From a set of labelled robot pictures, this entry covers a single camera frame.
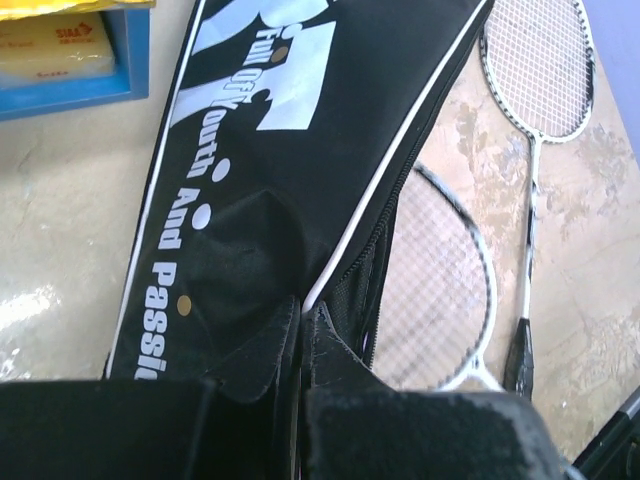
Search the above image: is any blue shelf unit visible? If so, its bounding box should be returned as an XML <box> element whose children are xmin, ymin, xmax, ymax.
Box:
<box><xmin>1</xmin><ymin>9</ymin><xmax>150</xmax><ymax>121</ymax></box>

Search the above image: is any yellow sponge pack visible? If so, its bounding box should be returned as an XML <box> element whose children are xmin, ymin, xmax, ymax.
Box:
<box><xmin>1</xmin><ymin>12</ymin><xmax>116</xmax><ymax>89</ymax></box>

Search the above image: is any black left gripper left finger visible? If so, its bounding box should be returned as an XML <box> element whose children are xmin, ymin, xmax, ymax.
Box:
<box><xmin>1</xmin><ymin>297</ymin><xmax>301</xmax><ymax>479</ymax></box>

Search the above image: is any white badminton racket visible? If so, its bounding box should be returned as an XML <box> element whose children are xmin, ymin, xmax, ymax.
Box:
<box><xmin>479</xmin><ymin>0</ymin><xmax>596</xmax><ymax>399</ymax></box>

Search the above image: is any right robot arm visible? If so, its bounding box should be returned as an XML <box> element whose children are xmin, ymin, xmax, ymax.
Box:
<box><xmin>573</xmin><ymin>388</ymin><xmax>640</xmax><ymax>480</ymax></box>

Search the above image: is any yellow snack bag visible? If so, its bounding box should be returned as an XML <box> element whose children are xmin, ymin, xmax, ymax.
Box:
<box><xmin>0</xmin><ymin>0</ymin><xmax>157</xmax><ymax>21</ymax></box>

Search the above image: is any black racket cover bag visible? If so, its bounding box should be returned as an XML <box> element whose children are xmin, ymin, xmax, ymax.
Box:
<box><xmin>105</xmin><ymin>1</ymin><xmax>493</xmax><ymax>380</ymax></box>

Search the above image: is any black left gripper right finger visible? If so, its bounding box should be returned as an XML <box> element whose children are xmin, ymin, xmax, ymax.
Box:
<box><xmin>302</xmin><ymin>303</ymin><xmax>583</xmax><ymax>479</ymax></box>

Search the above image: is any black shaft badminton racket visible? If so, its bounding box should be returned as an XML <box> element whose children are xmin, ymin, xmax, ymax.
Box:
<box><xmin>372</xmin><ymin>163</ymin><xmax>502</xmax><ymax>391</ymax></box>

